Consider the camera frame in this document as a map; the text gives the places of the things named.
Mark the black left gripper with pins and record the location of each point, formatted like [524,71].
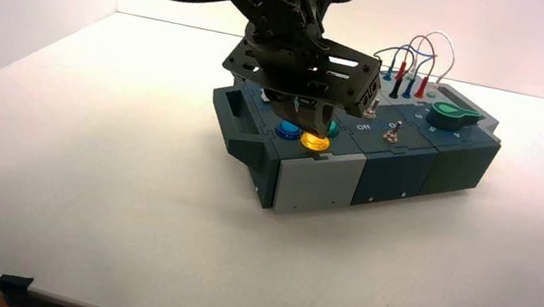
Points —
[297,71]

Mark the yellow push button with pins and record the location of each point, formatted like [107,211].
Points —
[314,143]

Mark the green push button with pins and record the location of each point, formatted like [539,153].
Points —
[334,129]

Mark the blue push button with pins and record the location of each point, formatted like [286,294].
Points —
[288,130]

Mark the dark teal grey task board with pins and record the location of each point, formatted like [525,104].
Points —
[322,183]

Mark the blue banana plug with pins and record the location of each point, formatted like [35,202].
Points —
[388,74]
[408,88]

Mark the black banana plug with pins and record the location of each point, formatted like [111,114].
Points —
[395,89]

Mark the red banana plug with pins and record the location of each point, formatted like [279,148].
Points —
[421,87]
[401,71]

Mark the white banana plug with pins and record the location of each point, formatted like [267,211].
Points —
[431,91]

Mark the green rotary knob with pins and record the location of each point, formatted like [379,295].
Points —
[444,116]

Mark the metal toggle switch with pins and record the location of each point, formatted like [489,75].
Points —
[371,112]
[392,134]

